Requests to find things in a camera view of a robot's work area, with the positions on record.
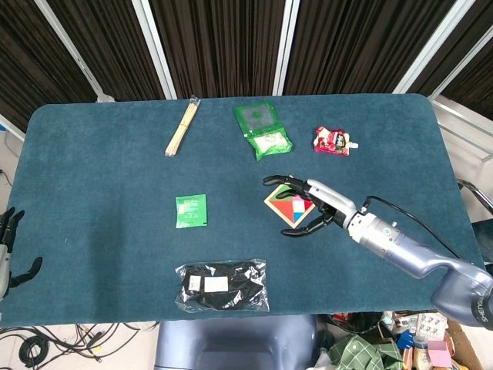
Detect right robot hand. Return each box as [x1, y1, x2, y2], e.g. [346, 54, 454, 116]
[263, 174, 357, 237]

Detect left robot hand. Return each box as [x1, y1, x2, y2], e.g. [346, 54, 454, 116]
[0, 207, 44, 302]

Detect colourful tangram puzzle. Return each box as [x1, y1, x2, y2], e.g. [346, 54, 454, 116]
[263, 183, 316, 229]

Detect orange triangle tangram piece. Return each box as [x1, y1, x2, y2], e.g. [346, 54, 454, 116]
[268, 200, 297, 225]

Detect green triangle tangram piece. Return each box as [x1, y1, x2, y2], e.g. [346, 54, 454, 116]
[268, 185, 296, 202]

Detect red spouted snack pouch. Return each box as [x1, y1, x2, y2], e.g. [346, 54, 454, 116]
[312, 126, 360, 157]

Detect large green snack pouch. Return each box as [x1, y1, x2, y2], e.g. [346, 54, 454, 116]
[233, 100, 293, 162]

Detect teal table cloth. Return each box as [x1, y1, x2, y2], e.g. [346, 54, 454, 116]
[0, 93, 490, 328]

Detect black garment in plastic bag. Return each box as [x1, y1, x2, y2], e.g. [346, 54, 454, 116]
[175, 258, 270, 312]

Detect small green sachet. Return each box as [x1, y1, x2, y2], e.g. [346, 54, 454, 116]
[174, 193, 208, 229]

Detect black pleated curtain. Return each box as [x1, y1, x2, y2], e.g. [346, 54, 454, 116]
[418, 0, 493, 93]
[48, 0, 167, 102]
[149, 0, 288, 99]
[0, 0, 97, 132]
[283, 0, 461, 96]

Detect metal-legged dark chair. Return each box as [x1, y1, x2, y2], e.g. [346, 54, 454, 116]
[457, 179, 493, 267]

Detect green plaid cloth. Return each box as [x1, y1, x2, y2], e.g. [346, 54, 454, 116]
[327, 334, 405, 370]

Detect blister pack box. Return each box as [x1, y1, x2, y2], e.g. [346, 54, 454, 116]
[415, 311, 450, 336]

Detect wooden chopsticks bundle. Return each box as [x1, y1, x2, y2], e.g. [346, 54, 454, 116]
[164, 96, 201, 158]

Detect blue-grey robot torso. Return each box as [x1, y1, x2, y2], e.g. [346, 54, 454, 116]
[153, 314, 320, 370]

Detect pink box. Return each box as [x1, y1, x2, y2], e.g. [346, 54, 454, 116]
[427, 339, 451, 367]

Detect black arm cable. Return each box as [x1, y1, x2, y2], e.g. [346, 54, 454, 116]
[360, 195, 465, 260]

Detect black floor cables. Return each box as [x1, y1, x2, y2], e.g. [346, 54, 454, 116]
[0, 321, 159, 365]

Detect white partition post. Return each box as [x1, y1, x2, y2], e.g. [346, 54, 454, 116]
[270, 0, 302, 97]
[391, 0, 479, 96]
[33, 0, 116, 103]
[427, 22, 493, 102]
[130, 0, 179, 100]

